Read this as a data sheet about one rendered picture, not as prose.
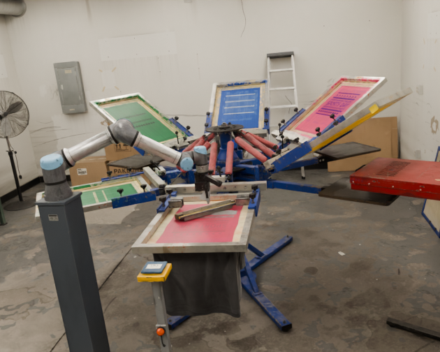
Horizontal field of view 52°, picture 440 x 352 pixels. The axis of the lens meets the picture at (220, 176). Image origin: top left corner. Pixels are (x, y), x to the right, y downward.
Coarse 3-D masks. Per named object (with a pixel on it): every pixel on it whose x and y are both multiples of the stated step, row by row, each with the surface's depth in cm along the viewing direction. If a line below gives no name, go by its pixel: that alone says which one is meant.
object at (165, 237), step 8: (184, 208) 284; (192, 208) 282; (168, 224) 260; (176, 224) 259; (168, 232) 249; (160, 240) 239; (168, 240) 238; (176, 240) 237; (184, 240) 236; (192, 240) 235
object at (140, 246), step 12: (156, 216) 265; (252, 216) 250; (156, 228) 255; (144, 240) 234; (240, 240) 221; (132, 252) 227; (144, 252) 226; (156, 252) 224; (168, 252) 223; (180, 252) 222; (192, 252) 221; (204, 252) 220
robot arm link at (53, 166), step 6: (48, 156) 244; (54, 156) 243; (60, 156) 243; (42, 162) 239; (48, 162) 238; (54, 162) 239; (60, 162) 242; (42, 168) 240; (48, 168) 238; (54, 168) 239; (60, 168) 242; (48, 174) 239; (54, 174) 240; (60, 174) 242; (48, 180) 240; (54, 180) 241; (60, 180) 242
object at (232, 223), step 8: (232, 208) 276; (240, 208) 274; (208, 216) 267; (216, 216) 266; (224, 216) 264; (232, 216) 263; (232, 224) 251; (232, 232) 240; (200, 240) 234; (208, 240) 233; (216, 240) 232; (224, 240) 231; (232, 240) 230
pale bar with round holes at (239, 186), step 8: (184, 184) 304; (192, 184) 302; (224, 184) 295; (232, 184) 294; (240, 184) 294; (248, 184) 293; (256, 184) 292; (264, 184) 291; (184, 192) 301; (192, 192) 300; (200, 192) 300
